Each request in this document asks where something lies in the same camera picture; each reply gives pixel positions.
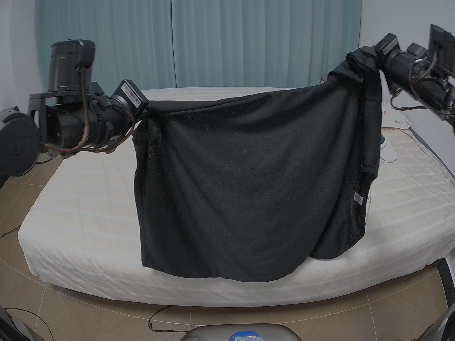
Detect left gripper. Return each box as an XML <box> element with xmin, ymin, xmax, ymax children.
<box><xmin>93</xmin><ymin>97</ymin><xmax>138</xmax><ymax>148</ymax></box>

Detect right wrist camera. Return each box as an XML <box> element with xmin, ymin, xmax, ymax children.
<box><xmin>376</xmin><ymin>33</ymin><xmax>400</xmax><ymax>65</ymax></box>

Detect white printed pillow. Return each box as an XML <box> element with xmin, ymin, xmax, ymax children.
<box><xmin>381</xmin><ymin>103</ymin><xmax>414</xmax><ymax>130</ymax></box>

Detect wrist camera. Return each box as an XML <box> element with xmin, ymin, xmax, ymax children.
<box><xmin>376</xmin><ymin>33</ymin><xmax>400</xmax><ymax>65</ymax></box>
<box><xmin>113</xmin><ymin>79</ymin><xmax>149</xmax><ymax>115</ymax></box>

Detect blue-green curtain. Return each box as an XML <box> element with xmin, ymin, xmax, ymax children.
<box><xmin>171</xmin><ymin>0</ymin><xmax>364</xmax><ymax>89</ymax></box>
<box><xmin>34</xmin><ymin>0</ymin><xmax>175</xmax><ymax>93</ymax></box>

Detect pile of clothes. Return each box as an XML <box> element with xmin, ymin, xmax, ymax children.
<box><xmin>379</xmin><ymin>136</ymin><xmax>398</xmax><ymax>163</ymax></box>

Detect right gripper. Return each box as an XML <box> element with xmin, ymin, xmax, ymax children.
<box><xmin>382</xmin><ymin>50</ymin><xmax>415</xmax><ymax>94</ymax></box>

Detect black cable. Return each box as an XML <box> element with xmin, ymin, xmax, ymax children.
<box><xmin>147</xmin><ymin>304</ymin><xmax>190</xmax><ymax>334</ymax></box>

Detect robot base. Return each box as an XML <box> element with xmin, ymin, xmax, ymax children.
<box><xmin>181</xmin><ymin>323</ymin><xmax>300</xmax><ymax>341</ymax></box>

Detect black T-shirt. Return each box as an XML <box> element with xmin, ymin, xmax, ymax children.
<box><xmin>132</xmin><ymin>48</ymin><xmax>384</xmax><ymax>284</ymax></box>

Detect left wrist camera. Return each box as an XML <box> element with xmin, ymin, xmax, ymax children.
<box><xmin>113</xmin><ymin>79</ymin><xmax>149</xmax><ymax>115</ymax></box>

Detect bed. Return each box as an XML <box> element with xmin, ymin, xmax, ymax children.
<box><xmin>17</xmin><ymin>84</ymin><xmax>455</xmax><ymax>309</ymax></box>

